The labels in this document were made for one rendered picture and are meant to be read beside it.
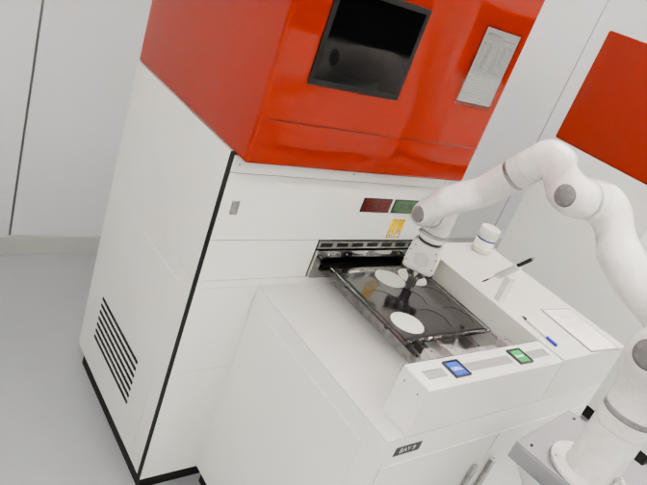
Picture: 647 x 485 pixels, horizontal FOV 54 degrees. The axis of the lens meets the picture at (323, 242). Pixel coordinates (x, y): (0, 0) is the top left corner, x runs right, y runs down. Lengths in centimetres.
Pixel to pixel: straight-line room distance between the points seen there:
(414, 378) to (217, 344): 68
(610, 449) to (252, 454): 98
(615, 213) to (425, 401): 63
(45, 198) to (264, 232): 165
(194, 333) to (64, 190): 152
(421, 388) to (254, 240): 62
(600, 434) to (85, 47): 241
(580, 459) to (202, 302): 103
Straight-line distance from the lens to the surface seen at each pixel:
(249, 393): 195
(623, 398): 158
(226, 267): 177
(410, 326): 181
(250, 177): 165
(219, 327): 190
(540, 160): 169
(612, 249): 158
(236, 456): 207
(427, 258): 193
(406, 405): 153
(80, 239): 337
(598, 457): 163
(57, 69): 299
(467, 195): 179
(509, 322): 199
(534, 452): 166
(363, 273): 198
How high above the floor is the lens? 175
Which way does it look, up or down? 24 degrees down
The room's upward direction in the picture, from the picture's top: 21 degrees clockwise
